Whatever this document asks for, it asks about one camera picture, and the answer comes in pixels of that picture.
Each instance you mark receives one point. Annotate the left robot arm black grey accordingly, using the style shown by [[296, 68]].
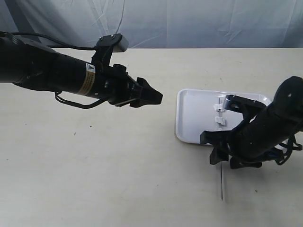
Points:
[[32, 65]]

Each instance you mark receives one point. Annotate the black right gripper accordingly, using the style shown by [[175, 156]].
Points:
[[234, 139]]

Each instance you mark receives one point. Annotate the white marshmallow piece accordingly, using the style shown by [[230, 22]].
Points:
[[220, 120], [219, 107]]

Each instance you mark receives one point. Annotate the thin metal skewer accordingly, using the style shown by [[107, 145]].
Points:
[[221, 171]]

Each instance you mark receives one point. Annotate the white marshmallow piece top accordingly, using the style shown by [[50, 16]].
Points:
[[219, 107]]

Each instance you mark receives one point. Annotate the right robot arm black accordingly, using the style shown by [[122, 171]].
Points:
[[266, 132]]

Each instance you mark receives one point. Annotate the white plastic tray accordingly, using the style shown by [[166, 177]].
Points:
[[195, 112]]

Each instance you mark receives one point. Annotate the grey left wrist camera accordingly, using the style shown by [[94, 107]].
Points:
[[116, 41]]

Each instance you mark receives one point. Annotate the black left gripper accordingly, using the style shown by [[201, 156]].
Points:
[[114, 84]]

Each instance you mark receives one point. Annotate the blue-grey backdrop cloth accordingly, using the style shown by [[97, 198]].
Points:
[[161, 23]]

